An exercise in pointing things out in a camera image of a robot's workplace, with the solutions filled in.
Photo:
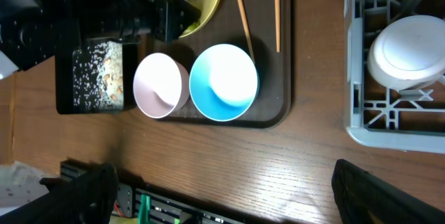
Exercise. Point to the blue bowl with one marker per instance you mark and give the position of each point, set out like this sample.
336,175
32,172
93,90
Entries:
224,82

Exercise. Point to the black waste tray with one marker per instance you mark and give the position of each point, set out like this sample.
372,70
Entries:
64,78

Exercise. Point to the grey dishwasher rack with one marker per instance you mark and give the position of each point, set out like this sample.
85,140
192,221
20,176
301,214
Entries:
376,116

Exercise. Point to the wooden chopstick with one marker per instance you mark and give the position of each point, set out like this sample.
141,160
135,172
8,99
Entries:
246,28
277,25

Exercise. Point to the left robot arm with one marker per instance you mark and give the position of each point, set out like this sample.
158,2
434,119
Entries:
34,30

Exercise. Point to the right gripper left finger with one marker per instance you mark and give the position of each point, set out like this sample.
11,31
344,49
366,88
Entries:
88,198

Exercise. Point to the white bowl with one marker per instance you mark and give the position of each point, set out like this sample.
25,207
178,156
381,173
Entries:
160,85

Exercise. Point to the right wooden chopstick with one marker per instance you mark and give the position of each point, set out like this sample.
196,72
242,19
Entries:
277,25

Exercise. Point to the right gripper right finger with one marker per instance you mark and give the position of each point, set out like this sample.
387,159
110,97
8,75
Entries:
361,197

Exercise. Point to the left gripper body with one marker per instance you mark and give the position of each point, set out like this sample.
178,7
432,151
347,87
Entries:
165,20

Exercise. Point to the left wooden chopstick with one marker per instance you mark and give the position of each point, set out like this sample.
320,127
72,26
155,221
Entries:
246,28

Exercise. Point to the dark brown serving tray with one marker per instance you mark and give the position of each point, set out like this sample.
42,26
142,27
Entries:
274,64

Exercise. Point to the rice and food scraps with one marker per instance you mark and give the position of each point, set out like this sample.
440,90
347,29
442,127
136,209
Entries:
98,78

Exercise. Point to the white cup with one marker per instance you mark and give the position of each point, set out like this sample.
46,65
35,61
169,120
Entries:
409,53

